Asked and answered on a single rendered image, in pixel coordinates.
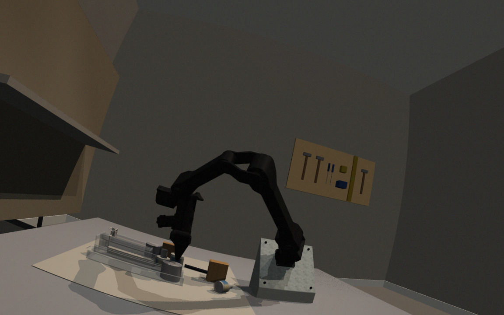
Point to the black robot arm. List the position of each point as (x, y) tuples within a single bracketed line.
[(261, 175)]

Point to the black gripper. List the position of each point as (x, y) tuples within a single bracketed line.
[(181, 236)]

